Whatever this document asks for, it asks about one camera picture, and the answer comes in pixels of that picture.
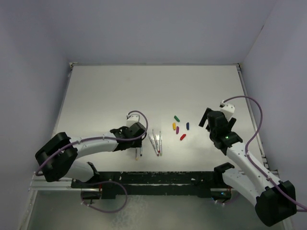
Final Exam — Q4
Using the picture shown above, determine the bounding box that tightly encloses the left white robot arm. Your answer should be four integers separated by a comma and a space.
35, 122, 148, 188

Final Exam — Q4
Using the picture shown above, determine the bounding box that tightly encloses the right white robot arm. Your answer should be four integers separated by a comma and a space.
199, 107, 297, 227

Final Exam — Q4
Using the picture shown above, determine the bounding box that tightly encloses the purple whiteboard marker pen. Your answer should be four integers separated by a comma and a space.
148, 136, 159, 156

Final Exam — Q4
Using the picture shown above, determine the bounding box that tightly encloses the green whiteboard marker pen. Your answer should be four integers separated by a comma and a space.
159, 131, 162, 156

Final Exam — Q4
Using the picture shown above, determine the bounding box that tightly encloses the red whiteboard marker pen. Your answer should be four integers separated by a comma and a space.
152, 129, 160, 156

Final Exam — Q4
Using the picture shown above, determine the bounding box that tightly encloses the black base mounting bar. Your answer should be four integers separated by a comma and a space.
71, 162, 234, 199

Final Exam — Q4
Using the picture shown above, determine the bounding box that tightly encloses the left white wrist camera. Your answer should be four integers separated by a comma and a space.
126, 114, 140, 127

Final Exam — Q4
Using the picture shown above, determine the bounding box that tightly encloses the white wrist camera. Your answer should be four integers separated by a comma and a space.
126, 114, 140, 127
220, 101, 235, 121

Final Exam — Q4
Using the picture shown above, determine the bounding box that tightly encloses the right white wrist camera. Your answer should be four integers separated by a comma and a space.
220, 101, 235, 121

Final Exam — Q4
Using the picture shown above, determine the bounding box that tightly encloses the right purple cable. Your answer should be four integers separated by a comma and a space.
223, 95, 307, 213

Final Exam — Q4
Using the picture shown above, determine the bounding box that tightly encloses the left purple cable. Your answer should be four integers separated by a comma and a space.
35, 110, 149, 177

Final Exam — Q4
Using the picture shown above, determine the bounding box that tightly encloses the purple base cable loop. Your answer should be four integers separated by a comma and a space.
81, 180, 129, 213

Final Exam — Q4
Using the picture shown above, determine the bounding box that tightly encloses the aluminium frame rail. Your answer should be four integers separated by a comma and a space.
236, 64, 278, 176

